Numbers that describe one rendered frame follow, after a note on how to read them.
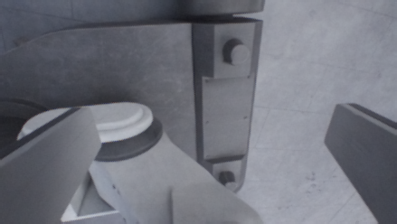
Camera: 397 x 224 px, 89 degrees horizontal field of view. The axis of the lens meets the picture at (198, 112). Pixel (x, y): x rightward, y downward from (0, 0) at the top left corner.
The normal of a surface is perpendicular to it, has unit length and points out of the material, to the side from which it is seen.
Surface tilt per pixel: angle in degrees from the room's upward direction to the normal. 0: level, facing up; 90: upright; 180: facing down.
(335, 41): 0
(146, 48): 0
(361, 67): 0
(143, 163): 90
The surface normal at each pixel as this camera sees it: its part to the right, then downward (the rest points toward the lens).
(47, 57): 0.18, 0.47
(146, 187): -0.03, -0.88
